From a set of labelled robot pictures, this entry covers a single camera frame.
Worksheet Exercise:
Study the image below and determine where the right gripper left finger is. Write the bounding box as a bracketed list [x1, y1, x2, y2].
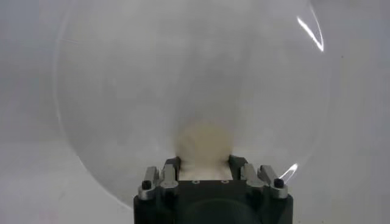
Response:
[137, 156, 182, 201]

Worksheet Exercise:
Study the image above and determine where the white round plate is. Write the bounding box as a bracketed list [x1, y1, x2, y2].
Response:
[53, 0, 332, 211]

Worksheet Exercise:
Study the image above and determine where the white steamed baozi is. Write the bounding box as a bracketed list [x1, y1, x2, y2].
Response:
[174, 120, 235, 180]

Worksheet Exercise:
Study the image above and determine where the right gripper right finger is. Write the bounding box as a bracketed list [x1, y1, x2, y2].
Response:
[228, 154, 289, 200]

